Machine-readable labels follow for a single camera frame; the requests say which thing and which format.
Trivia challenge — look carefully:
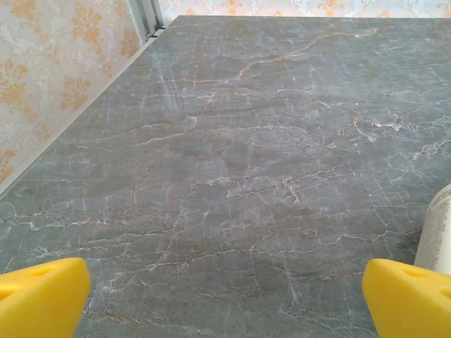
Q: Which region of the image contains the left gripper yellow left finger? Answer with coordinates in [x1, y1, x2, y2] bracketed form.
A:
[0, 257, 92, 338]

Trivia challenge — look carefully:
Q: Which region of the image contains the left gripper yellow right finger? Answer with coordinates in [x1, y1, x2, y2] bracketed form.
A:
[362, 258, 451, 338]

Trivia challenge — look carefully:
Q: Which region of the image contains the white plastic bottle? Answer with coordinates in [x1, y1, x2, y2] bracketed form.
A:
[412, 185, 451, 275]

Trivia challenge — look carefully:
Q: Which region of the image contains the aluminium table side rail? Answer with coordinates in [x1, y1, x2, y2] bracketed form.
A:
[0, 30, 165, 201]

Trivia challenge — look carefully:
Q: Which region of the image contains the aluminium frame corner post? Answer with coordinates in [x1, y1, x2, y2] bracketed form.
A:
[128, 0, 166, 39]

